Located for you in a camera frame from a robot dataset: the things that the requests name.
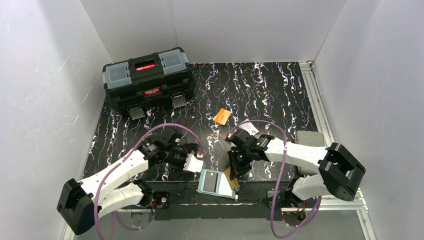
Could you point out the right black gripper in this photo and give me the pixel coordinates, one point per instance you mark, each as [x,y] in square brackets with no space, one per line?
[238,158]

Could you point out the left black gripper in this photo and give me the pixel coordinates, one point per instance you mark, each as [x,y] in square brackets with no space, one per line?
[180,154]

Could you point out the mint green card holder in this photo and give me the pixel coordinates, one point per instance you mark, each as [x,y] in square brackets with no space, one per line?
[215,183]

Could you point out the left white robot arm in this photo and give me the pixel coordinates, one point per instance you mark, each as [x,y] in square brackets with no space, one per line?
[82,203]

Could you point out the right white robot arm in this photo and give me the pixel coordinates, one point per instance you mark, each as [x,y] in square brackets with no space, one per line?
[335,170]

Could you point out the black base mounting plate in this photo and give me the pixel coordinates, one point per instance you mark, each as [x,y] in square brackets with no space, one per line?
[176,200]

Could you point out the black toolbox with grey lids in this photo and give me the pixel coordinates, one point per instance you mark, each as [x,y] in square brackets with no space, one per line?
[161,79]

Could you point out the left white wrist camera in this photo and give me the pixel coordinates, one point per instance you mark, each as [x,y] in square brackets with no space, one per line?
[193,164]

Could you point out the aluminium frame rail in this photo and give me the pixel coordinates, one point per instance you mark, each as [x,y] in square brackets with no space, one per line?
[316,102]

